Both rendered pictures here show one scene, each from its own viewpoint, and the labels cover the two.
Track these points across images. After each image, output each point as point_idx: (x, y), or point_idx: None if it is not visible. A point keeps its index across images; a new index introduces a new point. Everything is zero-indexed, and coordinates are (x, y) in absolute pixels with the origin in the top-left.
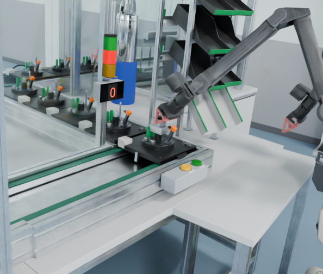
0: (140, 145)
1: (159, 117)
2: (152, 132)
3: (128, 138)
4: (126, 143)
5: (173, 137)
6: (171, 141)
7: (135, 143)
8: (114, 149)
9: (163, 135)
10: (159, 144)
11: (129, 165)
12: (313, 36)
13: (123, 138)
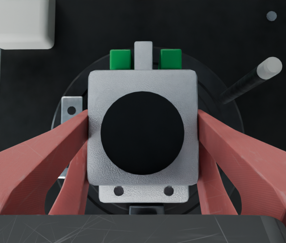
0: (58, 95)
1: (110, 153)
2: None
3: (20, 30)
4: (9, 47)
5: None
6: (193, 206)
7: (58, 66)
8: None
9: (284, 72)
10: (94, 195)
11: None
12: None
13: (3, 6)
